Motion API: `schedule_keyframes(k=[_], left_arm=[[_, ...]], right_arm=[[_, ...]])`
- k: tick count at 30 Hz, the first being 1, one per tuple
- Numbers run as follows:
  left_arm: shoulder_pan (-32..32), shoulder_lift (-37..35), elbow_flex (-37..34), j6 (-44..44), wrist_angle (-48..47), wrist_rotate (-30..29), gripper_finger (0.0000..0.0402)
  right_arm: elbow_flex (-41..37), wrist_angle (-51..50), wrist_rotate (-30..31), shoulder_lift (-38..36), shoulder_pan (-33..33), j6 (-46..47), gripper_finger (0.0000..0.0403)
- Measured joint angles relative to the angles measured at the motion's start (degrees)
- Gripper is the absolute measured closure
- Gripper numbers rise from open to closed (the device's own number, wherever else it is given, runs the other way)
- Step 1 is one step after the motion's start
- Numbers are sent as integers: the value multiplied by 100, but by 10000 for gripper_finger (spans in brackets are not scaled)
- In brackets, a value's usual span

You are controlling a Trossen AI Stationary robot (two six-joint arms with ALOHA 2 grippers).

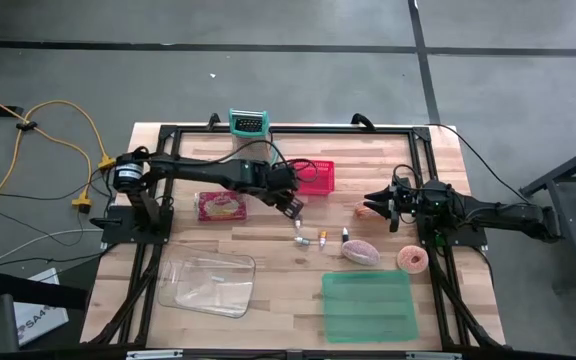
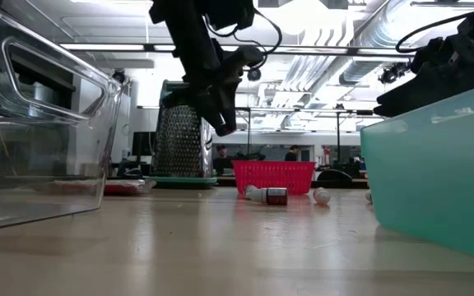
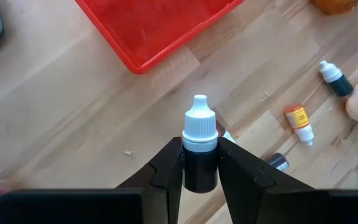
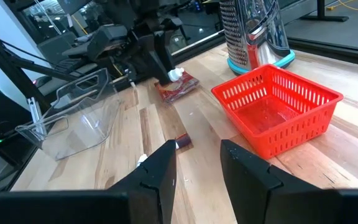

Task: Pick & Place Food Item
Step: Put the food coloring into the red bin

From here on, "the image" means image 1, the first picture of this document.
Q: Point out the silver metal bracket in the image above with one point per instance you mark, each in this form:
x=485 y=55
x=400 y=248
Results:
x=433 y=355
x=153 y=354

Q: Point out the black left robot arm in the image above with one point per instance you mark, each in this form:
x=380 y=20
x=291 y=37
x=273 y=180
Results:
x=203 y=172

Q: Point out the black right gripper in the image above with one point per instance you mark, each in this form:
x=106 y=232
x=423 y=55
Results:
x=405 y=202

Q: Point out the orange ridged pastry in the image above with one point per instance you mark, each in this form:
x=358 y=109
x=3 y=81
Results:
x=363 y=213

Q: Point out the red plastic mesh basket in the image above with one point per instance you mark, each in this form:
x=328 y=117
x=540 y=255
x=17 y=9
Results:
x=320 y=180

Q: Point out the small clear white tube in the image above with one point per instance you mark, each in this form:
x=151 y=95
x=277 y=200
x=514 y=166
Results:
x=297 y=224

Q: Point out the black aluminium table frame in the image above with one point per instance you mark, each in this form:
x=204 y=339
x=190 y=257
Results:
x=293 y=130

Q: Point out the small orange yellow tube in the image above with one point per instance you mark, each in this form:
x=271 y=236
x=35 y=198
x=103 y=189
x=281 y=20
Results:
x=322 y=239

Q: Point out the teal metal box grater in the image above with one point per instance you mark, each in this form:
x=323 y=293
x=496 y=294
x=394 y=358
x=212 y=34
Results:
x=249 y=125

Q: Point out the black metal table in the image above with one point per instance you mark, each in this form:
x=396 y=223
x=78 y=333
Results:
x=568 y=200

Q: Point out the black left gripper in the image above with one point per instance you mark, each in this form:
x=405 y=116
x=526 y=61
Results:
x=280 y=182

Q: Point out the clear plastic container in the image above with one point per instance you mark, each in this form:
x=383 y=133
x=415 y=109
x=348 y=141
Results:
x=208 y=280

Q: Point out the green translucent plastic container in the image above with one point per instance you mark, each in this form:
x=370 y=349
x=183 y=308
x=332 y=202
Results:
x=370 y=307

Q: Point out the pink oval bread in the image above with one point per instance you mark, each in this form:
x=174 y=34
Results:
x=361 y=252

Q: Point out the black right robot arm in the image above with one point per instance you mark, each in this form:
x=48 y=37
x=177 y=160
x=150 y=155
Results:
x=508 y=212

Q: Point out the white cardboard box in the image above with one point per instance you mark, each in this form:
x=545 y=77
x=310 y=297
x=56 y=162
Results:
x=43 y=320

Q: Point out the small silver green tube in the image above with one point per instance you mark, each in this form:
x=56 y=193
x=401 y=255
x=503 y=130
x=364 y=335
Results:
x=302 y=241

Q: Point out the red packaged snack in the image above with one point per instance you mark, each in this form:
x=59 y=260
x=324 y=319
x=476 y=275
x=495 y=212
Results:
x=220 y=206

